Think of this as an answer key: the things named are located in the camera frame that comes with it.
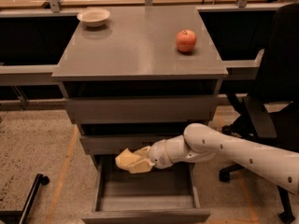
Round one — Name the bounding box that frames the grey drawer cabinet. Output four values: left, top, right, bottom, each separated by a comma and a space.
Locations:
51, 5, 229, 170

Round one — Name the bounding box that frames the yellow sponge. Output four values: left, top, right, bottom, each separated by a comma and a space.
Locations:
115, 148, 140, 171

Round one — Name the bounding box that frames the white ceramic bowl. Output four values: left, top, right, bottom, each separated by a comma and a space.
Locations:
77, 8, 110, 27

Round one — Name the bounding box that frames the grey desk frame rail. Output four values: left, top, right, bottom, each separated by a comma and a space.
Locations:
0, 65, 57, 86

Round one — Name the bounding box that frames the grey open bottom drawer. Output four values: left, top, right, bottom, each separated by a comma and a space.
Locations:
82, 155, 210, 224

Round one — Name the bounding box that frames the black office chair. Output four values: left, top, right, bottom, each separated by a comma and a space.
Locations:
218, 2, 299, 224

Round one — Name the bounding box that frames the black wheeled stand leg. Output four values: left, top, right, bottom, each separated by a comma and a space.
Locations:
0, 174, 50, 224

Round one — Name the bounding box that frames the grey middle drawer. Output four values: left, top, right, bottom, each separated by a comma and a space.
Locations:
80, 134, 172, 155

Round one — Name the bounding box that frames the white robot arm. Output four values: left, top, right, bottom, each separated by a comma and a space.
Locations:
128, 123, 299, 194

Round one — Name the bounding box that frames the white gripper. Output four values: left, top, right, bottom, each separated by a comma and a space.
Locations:
128, 140, 173, 174

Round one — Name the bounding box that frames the grey top drawer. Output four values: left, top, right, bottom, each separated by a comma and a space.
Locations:
66, 95, 217, 124

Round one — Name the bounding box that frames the red apple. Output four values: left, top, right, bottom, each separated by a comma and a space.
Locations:
176, 30, 197, 52

